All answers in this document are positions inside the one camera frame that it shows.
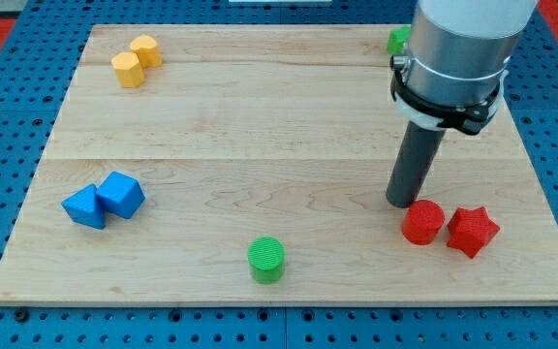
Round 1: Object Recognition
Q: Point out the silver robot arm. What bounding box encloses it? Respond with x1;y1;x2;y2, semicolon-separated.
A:
390;0;538;136

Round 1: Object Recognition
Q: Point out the green block behind arm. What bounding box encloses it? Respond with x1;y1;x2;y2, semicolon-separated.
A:
387;25;411;54

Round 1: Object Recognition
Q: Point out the wooden board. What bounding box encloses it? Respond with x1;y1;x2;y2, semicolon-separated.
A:
0;24;558;307

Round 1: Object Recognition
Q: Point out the green cylinder block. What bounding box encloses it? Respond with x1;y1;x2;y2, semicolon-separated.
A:
247;237;285;284

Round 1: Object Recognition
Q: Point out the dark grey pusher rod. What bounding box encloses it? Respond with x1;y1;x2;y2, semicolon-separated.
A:
386;122;445;208

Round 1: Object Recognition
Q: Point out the red cylinder block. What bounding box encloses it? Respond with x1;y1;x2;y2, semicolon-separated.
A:
401;200;445;245

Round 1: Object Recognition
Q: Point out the blue cube block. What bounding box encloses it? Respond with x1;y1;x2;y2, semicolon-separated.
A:
96;172;145;219

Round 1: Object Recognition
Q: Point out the yellow hexagon block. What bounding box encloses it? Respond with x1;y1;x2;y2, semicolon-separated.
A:
110;52;145;88

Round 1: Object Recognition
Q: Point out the yellow heart block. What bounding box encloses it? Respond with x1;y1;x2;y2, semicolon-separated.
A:
129;35;163;68

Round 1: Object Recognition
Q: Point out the red star block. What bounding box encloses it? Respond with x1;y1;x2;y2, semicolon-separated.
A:
447;206;500;259

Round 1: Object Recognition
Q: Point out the blue triangle block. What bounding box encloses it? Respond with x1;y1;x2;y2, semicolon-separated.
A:
61;183;106;230

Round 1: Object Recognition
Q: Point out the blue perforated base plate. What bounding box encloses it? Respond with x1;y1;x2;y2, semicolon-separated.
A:
0;0;558;348

